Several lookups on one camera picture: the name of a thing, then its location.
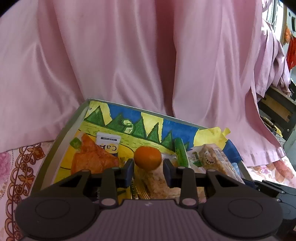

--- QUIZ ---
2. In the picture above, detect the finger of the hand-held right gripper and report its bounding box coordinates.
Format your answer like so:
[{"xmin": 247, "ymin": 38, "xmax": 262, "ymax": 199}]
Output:
[{"xmin": 246, "ymin": 179, "xmax": 290, "ymax": 198}]

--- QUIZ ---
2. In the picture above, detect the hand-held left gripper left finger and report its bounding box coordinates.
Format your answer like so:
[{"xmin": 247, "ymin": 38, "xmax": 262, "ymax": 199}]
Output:
[{"xmin": 52, "ymin": 159, "xmax": 135, "ymax": 207}]

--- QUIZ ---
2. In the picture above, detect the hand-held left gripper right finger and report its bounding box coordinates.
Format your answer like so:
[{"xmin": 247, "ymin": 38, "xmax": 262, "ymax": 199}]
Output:
[{"xmin": 163, "ymin": 159, "xmax": 245, "ymax": 207}]

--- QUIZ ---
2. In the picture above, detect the clear crumb snack packet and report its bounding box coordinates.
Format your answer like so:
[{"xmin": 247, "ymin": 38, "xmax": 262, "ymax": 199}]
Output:
[{"xmin": 136, "ymin": 165, "xmax": 182, "ymax": 200}]

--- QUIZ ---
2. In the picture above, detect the small orange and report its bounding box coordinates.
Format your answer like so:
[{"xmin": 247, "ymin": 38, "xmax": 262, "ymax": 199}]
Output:
[{"xmin": 134, "ymin": 146, "xmax": 162, "ymax": 171}]

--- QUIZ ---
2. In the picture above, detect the green snack stick packet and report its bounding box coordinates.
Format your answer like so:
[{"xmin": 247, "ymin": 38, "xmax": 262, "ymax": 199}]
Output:
[{"xmin": 174, "ymin": 138, "xmax": 188, "ymax": 168}]

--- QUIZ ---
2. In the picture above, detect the dark blue long packet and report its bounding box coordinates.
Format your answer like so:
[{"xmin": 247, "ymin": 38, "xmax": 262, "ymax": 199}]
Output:
[{"xmin": 96, "ymin": 132, "xmax": 122, "ymax": 161}]

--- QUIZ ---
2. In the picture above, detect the orange chicken snack packet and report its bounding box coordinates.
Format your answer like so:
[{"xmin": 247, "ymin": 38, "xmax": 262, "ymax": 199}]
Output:
[{"xmin": 70, "ymin": 133, "xmax": 120, "ymax": 175}]

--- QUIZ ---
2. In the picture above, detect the clear biscuit packet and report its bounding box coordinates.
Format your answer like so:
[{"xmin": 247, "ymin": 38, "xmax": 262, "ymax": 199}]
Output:
[{"xmin": 198, "ymin": 144, "xmax": 244, "ymax": 184}]

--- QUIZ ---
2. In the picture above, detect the grey cardboard box tray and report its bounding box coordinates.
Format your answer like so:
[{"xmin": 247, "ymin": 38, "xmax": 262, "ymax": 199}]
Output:
[{"xmin": 30, "ymin": 98, "xmax": 253, "ymax": 196}]

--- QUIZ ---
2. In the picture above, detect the painted paper sheet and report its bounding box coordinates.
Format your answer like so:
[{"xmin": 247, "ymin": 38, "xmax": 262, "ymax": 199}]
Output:
[{"xmin": 54, "ymin": 101, "xmax": 244, "ymax": 184}]

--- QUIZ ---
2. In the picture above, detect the wooden black cabinet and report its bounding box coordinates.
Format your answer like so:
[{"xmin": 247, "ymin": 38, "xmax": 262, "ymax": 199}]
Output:
[{"xmin": 257, "ymin": 80, "xmax": 296, "ymax": 141}]

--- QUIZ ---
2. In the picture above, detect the large pink curtain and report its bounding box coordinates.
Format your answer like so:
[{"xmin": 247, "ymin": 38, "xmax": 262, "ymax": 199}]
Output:
[{"xmin": 0, "ymin": 0, "xmax": 286, "ymax": 167}]

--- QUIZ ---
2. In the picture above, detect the small pink curtain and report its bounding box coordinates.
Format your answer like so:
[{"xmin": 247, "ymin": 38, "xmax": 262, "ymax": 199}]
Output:
[{"xmin": 255, "ymin": 19, "xmax": 292, "ymax": 99}]

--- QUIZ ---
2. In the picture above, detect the red hanging decoration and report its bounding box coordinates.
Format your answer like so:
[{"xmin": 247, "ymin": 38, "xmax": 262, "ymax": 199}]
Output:
[{"xmin": 284, "ymin": 28, "xmax": 296, "ymax": 70}]

